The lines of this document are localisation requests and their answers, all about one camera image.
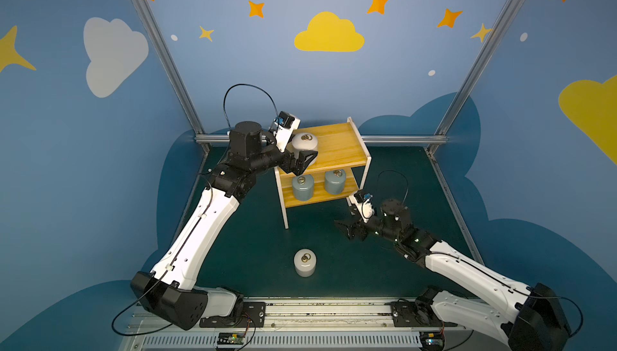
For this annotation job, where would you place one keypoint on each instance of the left controller board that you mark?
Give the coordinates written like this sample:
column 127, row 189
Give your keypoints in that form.
column 230, row 340

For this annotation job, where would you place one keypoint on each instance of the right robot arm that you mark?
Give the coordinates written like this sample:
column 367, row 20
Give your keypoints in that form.
column 520, row 316

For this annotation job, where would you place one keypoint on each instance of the white tea canister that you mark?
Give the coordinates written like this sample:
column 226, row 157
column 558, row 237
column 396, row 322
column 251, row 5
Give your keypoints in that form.
column 305, row 262
column 304, row 141

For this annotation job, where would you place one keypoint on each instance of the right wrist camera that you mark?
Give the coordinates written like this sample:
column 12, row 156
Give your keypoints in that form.
column 360, row 204

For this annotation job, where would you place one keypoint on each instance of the grey-blue tea canister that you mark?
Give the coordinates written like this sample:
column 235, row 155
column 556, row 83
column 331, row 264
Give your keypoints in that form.
column 303, row 187
column 335, row 181

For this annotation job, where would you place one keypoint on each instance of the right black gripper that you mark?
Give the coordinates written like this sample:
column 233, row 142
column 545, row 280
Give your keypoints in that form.
column 360, row 226

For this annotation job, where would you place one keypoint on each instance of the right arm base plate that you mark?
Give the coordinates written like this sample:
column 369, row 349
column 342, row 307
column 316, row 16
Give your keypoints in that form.
column 408, row 314

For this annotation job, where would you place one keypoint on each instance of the right controller board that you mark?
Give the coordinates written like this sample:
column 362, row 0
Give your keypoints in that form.
column 431, row 341

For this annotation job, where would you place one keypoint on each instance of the controller board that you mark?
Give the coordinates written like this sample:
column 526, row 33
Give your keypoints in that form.
column 230, row 340
column 431, row 341

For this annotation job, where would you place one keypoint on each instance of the rear aluminium frame bar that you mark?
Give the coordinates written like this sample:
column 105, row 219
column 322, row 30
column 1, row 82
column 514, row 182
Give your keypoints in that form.
column 368, row 139

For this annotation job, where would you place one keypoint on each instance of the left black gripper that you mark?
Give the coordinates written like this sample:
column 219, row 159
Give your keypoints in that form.
column 292, row 160

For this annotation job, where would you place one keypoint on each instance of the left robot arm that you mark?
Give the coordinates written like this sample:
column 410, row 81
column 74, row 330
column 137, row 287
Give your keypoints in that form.
column 168, row 290

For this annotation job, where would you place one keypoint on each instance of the right aluminium frame post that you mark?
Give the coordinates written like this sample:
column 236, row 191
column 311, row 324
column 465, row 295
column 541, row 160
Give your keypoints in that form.
column 503, row 22

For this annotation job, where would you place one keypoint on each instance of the aluminium mounting rail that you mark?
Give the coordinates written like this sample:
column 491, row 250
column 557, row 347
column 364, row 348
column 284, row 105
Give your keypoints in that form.
column 302, row 324

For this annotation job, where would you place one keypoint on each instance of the aluminium frame post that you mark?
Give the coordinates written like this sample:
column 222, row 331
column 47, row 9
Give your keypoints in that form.
column 156, row 37
column 503, row 22

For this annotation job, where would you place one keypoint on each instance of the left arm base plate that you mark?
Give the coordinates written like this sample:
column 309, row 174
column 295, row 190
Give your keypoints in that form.
column 241, row 314

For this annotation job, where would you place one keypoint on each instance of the left aluminium frame post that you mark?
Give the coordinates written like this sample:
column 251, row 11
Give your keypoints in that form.
column 156, row 37

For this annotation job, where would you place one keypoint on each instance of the wooden two-tier shelf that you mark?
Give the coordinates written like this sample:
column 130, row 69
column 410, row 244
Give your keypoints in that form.
column 340, row 147

